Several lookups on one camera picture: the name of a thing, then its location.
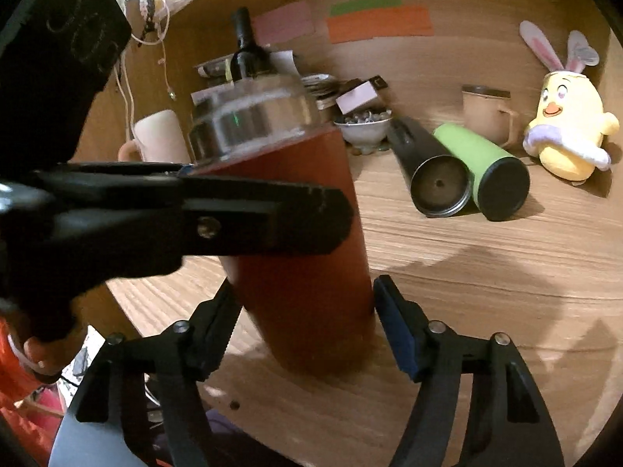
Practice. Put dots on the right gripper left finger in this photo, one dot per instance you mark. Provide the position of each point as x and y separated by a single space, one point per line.
107 422

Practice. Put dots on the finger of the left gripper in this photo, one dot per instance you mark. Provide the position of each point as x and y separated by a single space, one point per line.
232 216

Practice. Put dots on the red thermos cup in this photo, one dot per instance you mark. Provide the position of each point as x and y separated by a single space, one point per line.
313 301

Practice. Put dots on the person's hand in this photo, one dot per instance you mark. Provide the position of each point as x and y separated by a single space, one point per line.
46 360

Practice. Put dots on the dark wine bottle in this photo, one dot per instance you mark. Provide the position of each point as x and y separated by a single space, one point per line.
250 59

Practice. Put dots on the white paper sheet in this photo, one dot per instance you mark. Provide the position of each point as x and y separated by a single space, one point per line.
284 62

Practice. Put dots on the stack of papers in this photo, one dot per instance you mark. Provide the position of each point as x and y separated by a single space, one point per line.
324 88

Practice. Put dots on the white bowl of pebbles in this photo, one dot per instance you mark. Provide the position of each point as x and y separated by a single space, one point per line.
366 130

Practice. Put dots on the small white card box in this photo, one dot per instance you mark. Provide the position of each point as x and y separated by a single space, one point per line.
362 97

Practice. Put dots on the pink paper note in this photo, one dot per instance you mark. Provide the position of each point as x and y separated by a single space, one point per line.
285 23

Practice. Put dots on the black thermos tumbler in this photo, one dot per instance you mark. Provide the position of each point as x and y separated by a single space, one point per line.
439 183

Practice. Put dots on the green thermos tumbler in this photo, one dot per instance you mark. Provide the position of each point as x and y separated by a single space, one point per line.
501 182

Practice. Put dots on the green paper note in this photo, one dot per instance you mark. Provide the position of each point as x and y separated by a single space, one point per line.
353 6

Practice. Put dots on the orange paper note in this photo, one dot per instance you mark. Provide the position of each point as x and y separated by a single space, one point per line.
396 21

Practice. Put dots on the beige enamel mug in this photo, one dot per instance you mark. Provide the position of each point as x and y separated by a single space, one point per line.
488 113

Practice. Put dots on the yellow bunny-eared chick plush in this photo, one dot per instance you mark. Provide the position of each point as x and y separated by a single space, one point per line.
570 124

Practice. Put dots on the cream tall handled mug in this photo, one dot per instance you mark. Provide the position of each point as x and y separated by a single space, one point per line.
157 138

